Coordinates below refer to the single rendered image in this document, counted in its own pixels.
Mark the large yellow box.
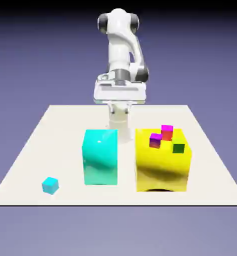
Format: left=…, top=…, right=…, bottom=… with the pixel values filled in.
left=134, top=127, right=193, bottom=193

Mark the small cyan cube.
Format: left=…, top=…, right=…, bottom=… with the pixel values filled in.
left=41, top=176, right=60, bottom=195

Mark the large cyan box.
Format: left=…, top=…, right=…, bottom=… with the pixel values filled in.
left=81, top=128, right=119, bottom=186

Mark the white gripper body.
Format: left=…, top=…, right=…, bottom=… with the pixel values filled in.
left=93, top=79, right=147, bottom=105

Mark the small purple cube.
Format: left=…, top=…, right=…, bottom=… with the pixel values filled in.
left=149, top=132, right=163, bottom=150

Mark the small green cube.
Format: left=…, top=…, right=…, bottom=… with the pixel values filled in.
left=172, top=143, right=186, bottom=155

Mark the small red cube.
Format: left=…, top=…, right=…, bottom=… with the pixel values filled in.
left=161, top=124, right=174, bottom=142

